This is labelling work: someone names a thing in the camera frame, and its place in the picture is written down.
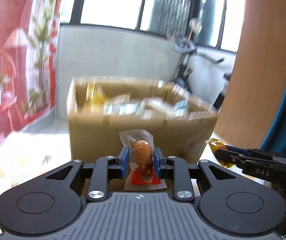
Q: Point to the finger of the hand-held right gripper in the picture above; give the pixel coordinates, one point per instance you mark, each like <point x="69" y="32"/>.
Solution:
<point x="226" y="157"/>
<point x="236" y="150"/>

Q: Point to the brown cardboard box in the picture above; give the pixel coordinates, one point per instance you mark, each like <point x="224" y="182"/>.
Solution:
<point x="95" y="130"/>

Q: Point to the yellow snack packet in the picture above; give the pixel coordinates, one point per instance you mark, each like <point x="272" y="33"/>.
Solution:
<point x="96" y="95"/>

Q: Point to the red room print backdrop cloth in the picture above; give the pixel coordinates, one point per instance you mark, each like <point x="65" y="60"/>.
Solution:
<point x="3" y="17"/>

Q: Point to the black exercise bike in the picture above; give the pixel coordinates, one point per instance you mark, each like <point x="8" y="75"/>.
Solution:
<point x="183" y="75"/>

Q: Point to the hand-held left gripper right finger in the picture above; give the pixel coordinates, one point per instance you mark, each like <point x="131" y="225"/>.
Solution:
<point x="158" y="162"/>

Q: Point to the black framed window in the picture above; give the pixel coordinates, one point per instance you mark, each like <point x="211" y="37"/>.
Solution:
<point x="108" y="2"/>

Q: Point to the white ball on stick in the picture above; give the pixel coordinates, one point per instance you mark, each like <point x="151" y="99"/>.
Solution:
<point x="195" y="23"/>

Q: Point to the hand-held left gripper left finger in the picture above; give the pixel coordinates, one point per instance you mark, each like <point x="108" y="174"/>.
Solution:
<point x="124" y="160"/>

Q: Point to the pile of snack packets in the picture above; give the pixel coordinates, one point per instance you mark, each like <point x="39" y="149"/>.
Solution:
<point x="143" y="106"/>

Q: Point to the clear sausage packet red label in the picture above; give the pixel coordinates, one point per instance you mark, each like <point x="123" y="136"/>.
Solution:
<point x="141" y="152"/>

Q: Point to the amber snack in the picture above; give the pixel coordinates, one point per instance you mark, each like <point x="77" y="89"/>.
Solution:
<point x="216" y="145"/>

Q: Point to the checkered floral tablecloth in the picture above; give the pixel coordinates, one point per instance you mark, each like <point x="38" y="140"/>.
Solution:
<point x="20" y="160"/>

